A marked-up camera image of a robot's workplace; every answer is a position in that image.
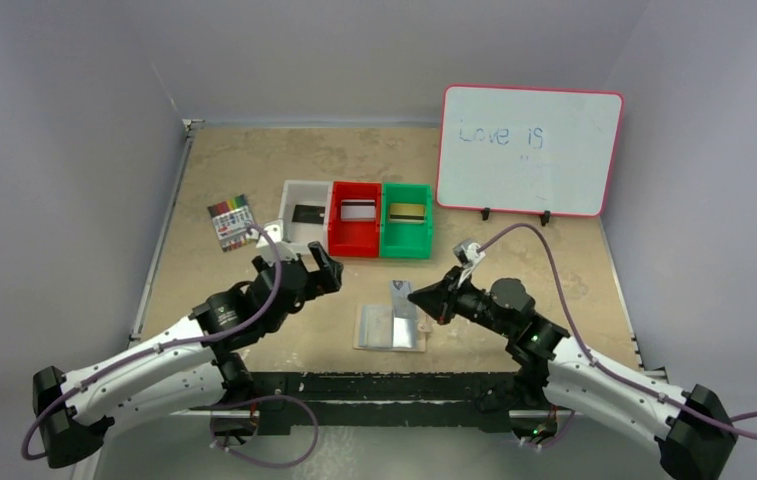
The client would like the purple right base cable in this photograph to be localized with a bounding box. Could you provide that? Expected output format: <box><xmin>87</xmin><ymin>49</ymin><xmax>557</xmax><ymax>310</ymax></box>
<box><xmin>518</xmin><ymin>410</ymin><xmax>579</xmax><ymax>452</ymax></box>

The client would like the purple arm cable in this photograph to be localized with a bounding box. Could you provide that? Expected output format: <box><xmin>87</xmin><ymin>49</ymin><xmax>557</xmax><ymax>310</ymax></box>
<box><xmin>477</xmin><ymin>222</ymin><xmax>757</xmax><ymax>444</ymax></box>
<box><xmin>20</xmin><ymin>223</ymin><xmax>284</xmax><ymax>462</ymax></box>

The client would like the gold card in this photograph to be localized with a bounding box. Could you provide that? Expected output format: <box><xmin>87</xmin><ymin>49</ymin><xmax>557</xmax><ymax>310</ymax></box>
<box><xmin>388</xmin><ymin>203</ymin><xmax>426</xmax><ymax>223</ymax></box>

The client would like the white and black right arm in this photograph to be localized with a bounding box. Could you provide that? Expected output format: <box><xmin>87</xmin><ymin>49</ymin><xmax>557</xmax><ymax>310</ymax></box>
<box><xmin>407</xmin><ymin>267</ymin><xmax>737</xmax><ymax>479</ymax></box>

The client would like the aluminium frame rail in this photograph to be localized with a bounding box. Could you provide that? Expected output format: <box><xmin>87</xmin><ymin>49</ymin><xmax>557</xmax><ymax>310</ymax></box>
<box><xmin>89</xmin><ymin>368</ymin><xmax>677</xmax><ymax>419</ymax></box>

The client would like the red plastic bin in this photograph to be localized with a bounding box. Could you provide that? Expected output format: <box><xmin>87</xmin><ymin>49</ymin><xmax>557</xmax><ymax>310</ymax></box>
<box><xmin>327</xmin><ymin>181</ymin><xmax>382</xmax><ymax>258</ymax></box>

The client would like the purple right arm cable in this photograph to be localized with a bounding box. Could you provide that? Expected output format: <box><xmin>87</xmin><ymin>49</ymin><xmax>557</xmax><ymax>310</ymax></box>
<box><xmin>477</xmin><ymin>222</ymin><xmax>757</xmax><ymax>444</ymax></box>

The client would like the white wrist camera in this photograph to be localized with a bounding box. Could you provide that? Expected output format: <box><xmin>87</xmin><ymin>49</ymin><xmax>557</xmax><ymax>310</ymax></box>
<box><xmin>453</xmin><ymin>239</ymin><xmax>486</xmax><ymax>286</ymax></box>
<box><xmin>256</xmin><ymin>219</ymin><xmax>298</xmax><ymax>265</ymax></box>

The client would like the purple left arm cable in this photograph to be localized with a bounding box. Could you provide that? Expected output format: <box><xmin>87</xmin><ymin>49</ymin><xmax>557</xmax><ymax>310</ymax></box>
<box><xmin>20</xmin><ymin>223</ymin><xmax>284</xmax><ymax>462</ymax></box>

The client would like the pack of coloured markers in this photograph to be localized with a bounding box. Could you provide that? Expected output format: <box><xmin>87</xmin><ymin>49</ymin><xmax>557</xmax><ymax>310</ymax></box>
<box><xmin>207</xmin><ymin>194</ymin><xmax>259</xmax><ymax>252</ymax></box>

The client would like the pink framed whiteboard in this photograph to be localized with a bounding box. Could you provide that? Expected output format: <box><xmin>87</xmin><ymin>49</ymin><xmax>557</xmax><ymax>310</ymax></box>
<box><xmin>436</xmin><ymin>84</ymin><xmax>625</xmax><ymax>217</ymax></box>

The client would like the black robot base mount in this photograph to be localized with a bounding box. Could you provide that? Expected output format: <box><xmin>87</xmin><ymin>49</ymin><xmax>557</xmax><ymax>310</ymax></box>
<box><xmin>187</xmin><ymin>367</ymin><xmax>579</xmax><ymax>439</ymax></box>

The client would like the silver credit card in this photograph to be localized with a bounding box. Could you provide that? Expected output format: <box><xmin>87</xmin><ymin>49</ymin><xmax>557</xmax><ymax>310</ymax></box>
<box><xmin>390</xmin><ymin>280</ymin><xmax>418</xmax><ymax>320</ymax></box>

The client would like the black card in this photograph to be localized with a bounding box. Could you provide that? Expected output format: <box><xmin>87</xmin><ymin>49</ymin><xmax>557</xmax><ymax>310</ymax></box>
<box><xmin>291</xmin><ymin>204</ymin><xmax>326</xmax><ymax>225</ymax></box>

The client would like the green plastic bin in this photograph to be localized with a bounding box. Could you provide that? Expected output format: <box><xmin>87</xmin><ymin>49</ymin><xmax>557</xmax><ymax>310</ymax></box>
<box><xmin>379</xmin><ymin>183</ymin><xmax>434</xmax><ymax>260</ymax></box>

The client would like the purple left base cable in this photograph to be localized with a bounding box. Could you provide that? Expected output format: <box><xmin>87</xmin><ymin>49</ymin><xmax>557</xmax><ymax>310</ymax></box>
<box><xmin>209</xmin><ymin>394</ymin><xmax>319</xmax><ymax>469</ymax></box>

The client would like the white plastic bin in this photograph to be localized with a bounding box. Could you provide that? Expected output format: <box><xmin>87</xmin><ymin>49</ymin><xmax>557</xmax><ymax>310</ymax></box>
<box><xmin>278</xmin><ymin>180</ymin><xmax>333</xmax><ymax>254</ymax></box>

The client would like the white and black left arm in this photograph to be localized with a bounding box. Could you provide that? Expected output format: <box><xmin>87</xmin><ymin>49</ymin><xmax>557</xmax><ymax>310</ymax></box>
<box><xmin>20</xmin><ymin>242</ymin><xmax>344</xmax><ymax>468</ymax></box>

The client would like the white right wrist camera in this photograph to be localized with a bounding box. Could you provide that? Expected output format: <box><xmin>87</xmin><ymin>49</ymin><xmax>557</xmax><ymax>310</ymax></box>
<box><xmin>453</xmin><ymin>239</ymin><xmax>486</xmax><ymax>286</ymax></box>

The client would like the white card with stripe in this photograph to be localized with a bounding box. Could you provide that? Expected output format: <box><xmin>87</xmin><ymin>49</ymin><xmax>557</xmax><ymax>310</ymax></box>
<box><xmin>340</xmin><ymin>199</ymin><xmax>376</xmax><ymax>222</ymax></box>

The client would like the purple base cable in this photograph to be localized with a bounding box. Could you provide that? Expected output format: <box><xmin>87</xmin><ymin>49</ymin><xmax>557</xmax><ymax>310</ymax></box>
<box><xmin>209</xmin><ymin>394</ymin><xmax>319</xmax><ymax>469</ymax></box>
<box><xmin>518</xmin><ymin>410</ymin><xmax>579</xmax><ymax>452</ymax></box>

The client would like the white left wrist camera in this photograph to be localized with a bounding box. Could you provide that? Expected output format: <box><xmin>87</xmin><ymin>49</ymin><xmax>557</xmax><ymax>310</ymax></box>
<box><xmin>256</xmin><ymin>219</ymin><xmax>298</xmax><ymax>265</ymax></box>

